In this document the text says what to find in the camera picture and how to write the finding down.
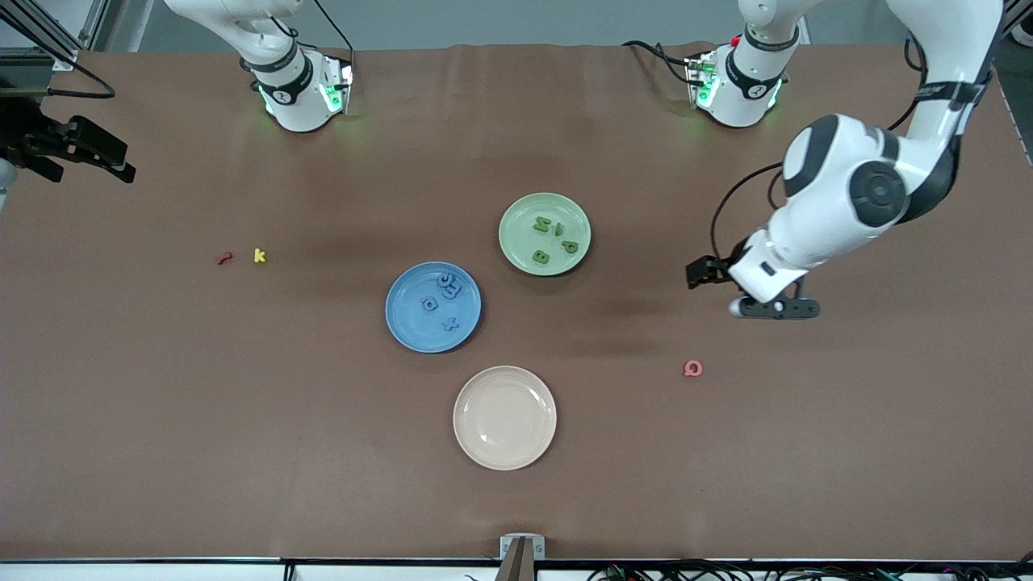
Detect aluminium frame profile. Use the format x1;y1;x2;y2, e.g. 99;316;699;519
964;0;1033;61
0;0;110;73

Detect green plate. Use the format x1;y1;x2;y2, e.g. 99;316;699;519
498;192;592;278

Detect black right arm base cable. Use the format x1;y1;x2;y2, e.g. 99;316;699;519
311;0;357;73

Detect beige plate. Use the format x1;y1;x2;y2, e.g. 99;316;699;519
453;366;558;471

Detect brown table cover mat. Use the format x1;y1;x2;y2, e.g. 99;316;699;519
0;42;1033;563

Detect black arm base cable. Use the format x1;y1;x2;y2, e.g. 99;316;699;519
311;0;357;73
621;39;703;86

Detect black left arm base cable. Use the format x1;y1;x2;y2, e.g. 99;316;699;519
621;39;703;86

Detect blue plate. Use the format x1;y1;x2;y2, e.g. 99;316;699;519
385;261;483;354

